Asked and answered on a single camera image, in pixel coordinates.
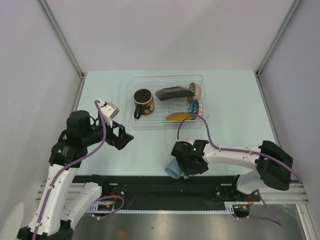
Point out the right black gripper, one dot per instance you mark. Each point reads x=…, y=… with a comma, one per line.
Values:
x=188, y=171

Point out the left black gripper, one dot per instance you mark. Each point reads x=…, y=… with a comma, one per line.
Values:
x=123, y=137

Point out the light blue plastic cup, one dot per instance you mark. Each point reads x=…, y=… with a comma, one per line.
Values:
x=173, y=170

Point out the yellow round plate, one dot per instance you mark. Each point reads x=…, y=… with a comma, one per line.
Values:
x=180, y=116

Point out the red black lacquer cup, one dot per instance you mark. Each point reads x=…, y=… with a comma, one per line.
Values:
x=144, y=103

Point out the blue patterned bowl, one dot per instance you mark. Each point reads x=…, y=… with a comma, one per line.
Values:
x=196, y=108

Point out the black floral square plate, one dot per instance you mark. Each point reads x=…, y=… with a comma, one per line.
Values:
x=173, y=92

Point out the beige patterned bowl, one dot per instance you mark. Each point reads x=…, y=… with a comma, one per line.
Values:
x=196, y=90

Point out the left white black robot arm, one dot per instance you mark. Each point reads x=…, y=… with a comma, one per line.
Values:
x=52, y=221

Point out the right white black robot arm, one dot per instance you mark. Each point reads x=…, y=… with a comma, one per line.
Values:
x=269, y=165

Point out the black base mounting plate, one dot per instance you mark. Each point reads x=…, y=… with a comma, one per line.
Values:
x=149, y=192

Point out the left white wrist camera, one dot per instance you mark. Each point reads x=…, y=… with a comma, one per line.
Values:
x=108, y=110

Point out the clear wire dish rack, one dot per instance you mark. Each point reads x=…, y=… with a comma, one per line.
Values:
x=173, y=106

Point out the white slotted cable duct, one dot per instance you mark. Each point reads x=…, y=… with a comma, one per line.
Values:
x=103, y=209

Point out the aluminium frame rail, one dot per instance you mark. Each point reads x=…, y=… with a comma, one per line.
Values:
x=295, y=195

